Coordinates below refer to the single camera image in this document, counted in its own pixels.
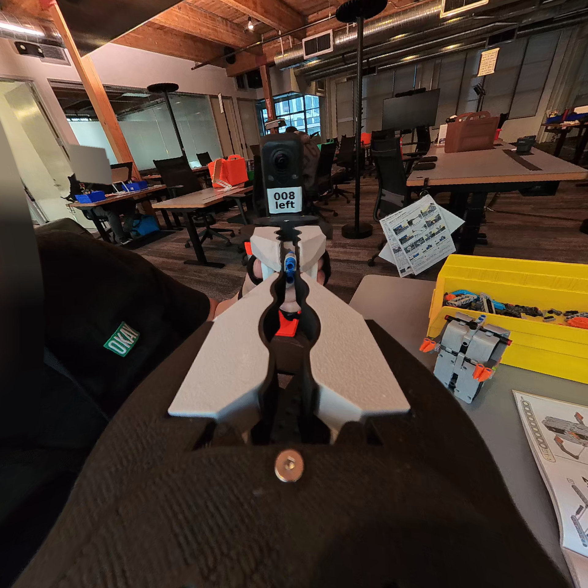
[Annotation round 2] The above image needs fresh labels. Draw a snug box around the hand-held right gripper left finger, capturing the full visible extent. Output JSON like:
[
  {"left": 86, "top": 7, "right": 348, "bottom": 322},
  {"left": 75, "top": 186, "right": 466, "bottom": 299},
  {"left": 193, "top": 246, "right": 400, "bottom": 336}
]
[{"left": 168, "top": 270, "right": 295, "bottom": 444}]

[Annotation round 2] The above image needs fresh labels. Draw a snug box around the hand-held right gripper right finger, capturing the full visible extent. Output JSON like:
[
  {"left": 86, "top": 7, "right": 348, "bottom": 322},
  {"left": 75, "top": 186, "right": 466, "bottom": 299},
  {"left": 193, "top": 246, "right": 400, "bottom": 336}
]
[{"left": 294, "top": 271, "right": 411, "bottom": 444}]

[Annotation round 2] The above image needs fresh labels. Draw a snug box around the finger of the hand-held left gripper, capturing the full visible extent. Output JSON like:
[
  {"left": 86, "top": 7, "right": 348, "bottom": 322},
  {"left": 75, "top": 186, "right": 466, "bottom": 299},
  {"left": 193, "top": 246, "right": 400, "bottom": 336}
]
[
  {"left": 250, "top": 226, "right": 283, "bottom": 276},
  {"left": 296, "top": 226, "right": 328, "bottom": 278}
]

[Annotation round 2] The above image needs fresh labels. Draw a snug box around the person's left forearm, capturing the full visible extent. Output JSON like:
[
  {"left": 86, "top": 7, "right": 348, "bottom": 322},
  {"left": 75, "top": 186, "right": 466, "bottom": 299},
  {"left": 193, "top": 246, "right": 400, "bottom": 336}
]
[{"left": 208, "top": 294, "right": 242, "bottom": 322}]

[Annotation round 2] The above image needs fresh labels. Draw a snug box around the grey desk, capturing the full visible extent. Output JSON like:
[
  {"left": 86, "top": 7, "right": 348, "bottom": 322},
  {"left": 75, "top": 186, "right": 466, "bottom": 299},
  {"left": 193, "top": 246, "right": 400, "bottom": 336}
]
[{"left": 349, "top": 275, "right": 588, "bottom": 588}]

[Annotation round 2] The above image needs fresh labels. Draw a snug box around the person's left hand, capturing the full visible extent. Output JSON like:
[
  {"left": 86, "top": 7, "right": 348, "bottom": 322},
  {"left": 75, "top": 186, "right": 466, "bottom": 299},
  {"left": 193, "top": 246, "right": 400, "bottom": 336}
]
[{"left": 239, "top": 257, "right": 331, "bottom": 322}]

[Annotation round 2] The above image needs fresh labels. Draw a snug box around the orange tote bag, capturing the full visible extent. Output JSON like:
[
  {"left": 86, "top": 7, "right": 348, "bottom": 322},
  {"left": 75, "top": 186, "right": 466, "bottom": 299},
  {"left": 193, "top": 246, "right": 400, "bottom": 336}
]
[{"left": 208, "top": 155, "right": 249, "bottom": 188}]

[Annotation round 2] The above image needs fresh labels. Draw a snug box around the black floor lamp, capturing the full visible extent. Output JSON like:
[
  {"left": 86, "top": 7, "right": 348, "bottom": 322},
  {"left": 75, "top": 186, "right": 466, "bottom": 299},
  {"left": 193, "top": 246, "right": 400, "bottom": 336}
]
[
  {"left": 335, "top": 0, "right": 389, "bottom": 239},
  {"left": 147, "top": 83, "right": 189, "bottom": 159}
]

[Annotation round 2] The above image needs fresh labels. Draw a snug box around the wood-edged grey table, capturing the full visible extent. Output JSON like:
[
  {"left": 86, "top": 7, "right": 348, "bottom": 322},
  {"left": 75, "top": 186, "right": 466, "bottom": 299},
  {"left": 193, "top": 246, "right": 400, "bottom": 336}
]
[
  {"left": 66, "top": 184, "right": 168, "bottom": 244},
  {"left": 406, "top": 140, "right": 588, "bottom": 255},
  {"left": 152, "top": 184, "right": 254, "bottom": 269}
]

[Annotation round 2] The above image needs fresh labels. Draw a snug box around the black office chair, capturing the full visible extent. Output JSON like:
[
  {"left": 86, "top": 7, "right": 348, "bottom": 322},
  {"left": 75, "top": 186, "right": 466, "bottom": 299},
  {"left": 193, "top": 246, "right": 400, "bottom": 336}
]
[
  {"left": 370, "top": 137, "right": 410, "bottom": 222},
  {"left": 154, "top": 156, "right": 235, "bottom": 249}
]

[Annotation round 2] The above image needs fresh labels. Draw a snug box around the grey toy robot model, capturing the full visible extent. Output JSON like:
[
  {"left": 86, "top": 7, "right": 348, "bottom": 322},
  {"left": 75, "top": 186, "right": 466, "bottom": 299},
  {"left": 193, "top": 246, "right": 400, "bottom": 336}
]
[{"left": 419, "top": 311, "right": 512, "bottom": 404}]

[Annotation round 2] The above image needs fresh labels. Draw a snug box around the hanging printed instruction sheet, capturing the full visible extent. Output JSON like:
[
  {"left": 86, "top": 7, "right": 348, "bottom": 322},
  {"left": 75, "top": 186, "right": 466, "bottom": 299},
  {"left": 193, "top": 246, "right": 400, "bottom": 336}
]
[{"left": 379, "top": 194, "right": 466, "bottom": 278}]

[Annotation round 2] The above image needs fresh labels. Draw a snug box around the white air vent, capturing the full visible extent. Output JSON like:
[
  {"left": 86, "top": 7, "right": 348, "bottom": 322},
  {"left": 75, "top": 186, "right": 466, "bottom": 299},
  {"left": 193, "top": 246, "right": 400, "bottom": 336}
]
[
  {"left": 302, "top": 30, "right": 334, "bottom": 59},
  {"left": 440, "top": 0, "right": 488, "bottom": 18}
]

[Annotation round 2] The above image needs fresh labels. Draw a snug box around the blue backpack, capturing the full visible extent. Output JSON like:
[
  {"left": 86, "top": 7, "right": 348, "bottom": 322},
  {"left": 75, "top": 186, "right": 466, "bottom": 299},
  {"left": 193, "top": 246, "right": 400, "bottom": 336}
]
[{"left": 131, "top": 213, "right": 161, "bottom": 239}]

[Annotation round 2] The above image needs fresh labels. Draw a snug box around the black monitor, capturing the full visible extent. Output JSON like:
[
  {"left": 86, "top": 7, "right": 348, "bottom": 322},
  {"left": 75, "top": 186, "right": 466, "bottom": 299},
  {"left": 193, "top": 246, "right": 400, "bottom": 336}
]
[{"left": 382, "top": 88, "right": 441, "bottom": 131}]

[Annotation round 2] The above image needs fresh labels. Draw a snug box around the person's black sweatshirt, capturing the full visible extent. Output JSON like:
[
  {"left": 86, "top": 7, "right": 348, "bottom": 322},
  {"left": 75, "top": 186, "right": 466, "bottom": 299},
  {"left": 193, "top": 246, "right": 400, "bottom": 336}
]
[{"left": 0, "top": 217, "right": 213, "bottom": 588}]

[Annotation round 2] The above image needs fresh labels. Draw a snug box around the pile of toy building pieces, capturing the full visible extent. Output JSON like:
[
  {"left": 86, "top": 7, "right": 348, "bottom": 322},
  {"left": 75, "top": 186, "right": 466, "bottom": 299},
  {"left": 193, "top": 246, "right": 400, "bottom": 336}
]
[{"left": 443, "top": 289, "right": 588, "bottom": 329}]

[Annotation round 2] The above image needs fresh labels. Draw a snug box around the yellow plastic bin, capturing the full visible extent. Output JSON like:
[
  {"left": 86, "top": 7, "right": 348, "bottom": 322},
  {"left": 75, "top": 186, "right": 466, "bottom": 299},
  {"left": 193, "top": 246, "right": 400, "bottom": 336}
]
[{"left": 427, "top": 254, "right": 588, "bottom": 384}]

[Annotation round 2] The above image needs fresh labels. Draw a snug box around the brown tote bag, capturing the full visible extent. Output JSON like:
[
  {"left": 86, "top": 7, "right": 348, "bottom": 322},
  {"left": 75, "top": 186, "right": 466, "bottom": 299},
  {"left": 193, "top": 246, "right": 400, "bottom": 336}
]
[{"left": 445, "top": 111, "right": 500, "bottom": 153}]

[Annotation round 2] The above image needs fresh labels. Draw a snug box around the black hanging panel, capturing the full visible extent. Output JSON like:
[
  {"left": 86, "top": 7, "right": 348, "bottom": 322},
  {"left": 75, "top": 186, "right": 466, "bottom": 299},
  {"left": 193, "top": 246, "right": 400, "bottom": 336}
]
[{"left": 57, "top": 0, "right": 184, "bottom": 58}]

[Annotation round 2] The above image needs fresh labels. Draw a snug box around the instruction booklet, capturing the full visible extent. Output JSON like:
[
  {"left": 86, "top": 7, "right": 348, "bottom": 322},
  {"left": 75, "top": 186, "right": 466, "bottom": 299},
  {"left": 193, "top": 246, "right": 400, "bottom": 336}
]
[{"left": 512, "top": 390, "right": 588, "bottom": 588}]

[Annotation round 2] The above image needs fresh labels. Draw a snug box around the silver air duct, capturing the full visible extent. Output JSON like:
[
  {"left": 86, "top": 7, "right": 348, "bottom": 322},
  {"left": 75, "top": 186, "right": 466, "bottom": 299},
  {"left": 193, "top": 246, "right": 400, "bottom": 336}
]
[{"left": 274, "top": 0, "right": 444, "bottom": 70}]

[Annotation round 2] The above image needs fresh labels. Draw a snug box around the wooden post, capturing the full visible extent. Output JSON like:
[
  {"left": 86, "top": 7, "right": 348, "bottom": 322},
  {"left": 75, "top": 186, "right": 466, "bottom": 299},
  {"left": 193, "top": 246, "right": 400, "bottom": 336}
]
[{"left": 48, "top": 0, "right": 143, "bottom": 181}]

